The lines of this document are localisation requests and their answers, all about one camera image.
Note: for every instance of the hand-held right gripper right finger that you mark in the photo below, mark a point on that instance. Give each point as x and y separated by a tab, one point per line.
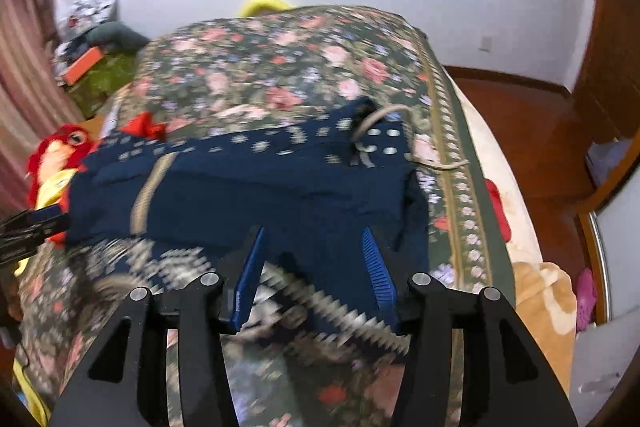
377	272

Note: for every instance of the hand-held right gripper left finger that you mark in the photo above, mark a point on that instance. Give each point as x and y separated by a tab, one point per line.
247	277

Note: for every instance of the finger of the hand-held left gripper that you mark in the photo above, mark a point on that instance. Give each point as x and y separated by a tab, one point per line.
17	247
40	221

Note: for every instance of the navy patterned garment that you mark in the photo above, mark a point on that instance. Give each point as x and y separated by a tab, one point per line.
250	187

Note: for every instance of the yellow blanket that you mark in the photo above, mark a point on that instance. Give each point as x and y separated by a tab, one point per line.
52	187

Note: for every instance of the red plush toy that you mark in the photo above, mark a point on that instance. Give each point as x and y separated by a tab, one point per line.
50	157

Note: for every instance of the red flat item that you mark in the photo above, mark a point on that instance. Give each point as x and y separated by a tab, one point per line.
500	212

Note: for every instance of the red cloth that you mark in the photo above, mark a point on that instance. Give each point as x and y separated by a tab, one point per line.
142	127

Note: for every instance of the pink curtain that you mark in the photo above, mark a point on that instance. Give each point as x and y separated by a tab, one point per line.
25	72

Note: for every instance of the white mattress sheet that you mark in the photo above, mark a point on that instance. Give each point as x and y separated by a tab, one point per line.
520	217

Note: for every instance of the green patterned cloth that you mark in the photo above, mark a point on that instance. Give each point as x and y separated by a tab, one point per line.
105	82

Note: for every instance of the orange box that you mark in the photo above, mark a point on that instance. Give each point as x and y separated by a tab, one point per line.
82	64

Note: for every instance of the tan plush blanket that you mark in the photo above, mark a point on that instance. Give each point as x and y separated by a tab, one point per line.
545	297

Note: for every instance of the grey cushion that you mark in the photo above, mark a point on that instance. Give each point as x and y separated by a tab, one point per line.
117	37

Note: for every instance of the pink item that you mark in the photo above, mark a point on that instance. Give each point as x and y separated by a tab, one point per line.
585	302

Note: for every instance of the green floral bedspread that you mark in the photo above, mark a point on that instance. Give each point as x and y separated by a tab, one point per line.
280	67

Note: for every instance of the pile of assorted clutter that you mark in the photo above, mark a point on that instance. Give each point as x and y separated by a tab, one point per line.
87	9

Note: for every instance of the white door panel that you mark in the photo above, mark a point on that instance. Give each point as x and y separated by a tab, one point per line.
620	257

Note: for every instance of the pale blue cloth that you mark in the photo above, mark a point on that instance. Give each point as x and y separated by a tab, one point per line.
607	162

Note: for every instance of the yellow plastic item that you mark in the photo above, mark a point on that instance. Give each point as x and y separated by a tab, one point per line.
255	4

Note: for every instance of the wooden wardrobe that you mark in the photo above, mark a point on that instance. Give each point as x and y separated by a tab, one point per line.
610	57

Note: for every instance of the white wall socket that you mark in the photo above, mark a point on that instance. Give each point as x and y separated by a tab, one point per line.
485	44

